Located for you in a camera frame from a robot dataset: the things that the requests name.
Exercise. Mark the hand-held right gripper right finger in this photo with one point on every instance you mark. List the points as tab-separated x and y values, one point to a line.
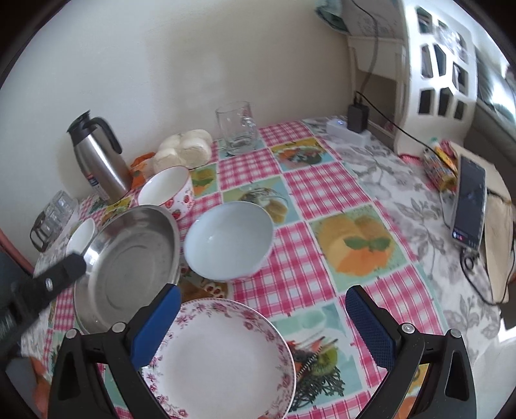
371	330

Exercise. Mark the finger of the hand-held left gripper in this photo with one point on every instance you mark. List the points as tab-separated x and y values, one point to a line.
60	276

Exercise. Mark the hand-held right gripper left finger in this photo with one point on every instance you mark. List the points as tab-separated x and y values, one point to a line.
158	322

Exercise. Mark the small white cup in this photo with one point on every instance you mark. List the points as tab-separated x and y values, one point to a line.
80	237

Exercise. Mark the stainless steel pan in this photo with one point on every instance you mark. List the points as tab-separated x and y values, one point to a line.
129	270

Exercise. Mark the white floral rim plate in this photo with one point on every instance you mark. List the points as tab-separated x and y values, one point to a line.
225	362

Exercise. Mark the plain white bowl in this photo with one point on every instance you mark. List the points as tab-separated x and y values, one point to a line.
229	241

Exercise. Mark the white strawberry print bowl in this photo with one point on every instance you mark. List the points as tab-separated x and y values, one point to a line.
163	189

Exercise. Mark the clear drinking glass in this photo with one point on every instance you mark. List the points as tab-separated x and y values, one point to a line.
62	207
44	231

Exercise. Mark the stainless steel thermos jug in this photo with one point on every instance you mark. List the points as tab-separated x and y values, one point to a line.
100	165

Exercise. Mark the grey floral tablecloth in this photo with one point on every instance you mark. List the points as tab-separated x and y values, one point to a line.
403	201

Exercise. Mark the orange snack packet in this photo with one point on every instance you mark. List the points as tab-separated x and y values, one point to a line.
139	165

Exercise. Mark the pink chequered fruit tablecloth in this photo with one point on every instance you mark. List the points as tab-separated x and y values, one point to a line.
322	185

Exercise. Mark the black smartphone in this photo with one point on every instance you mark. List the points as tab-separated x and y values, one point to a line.
469	201

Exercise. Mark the bag of white buns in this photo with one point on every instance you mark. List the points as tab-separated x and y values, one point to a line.
181	151

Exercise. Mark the colourful printed packet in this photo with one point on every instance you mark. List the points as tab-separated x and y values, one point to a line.
439	167

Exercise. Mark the white power strip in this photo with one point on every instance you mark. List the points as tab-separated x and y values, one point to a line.
338	128

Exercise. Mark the clear glass mug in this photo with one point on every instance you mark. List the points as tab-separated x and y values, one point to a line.
238	133

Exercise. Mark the black charger plug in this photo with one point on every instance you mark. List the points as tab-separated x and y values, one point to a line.
358	117

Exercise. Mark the white lattice shelf unit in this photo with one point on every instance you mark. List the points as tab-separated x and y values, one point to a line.
411	100

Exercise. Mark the grey sofa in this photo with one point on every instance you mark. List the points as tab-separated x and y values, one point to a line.
492	113

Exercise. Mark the teal cloth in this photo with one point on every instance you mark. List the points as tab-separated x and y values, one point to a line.
330	14

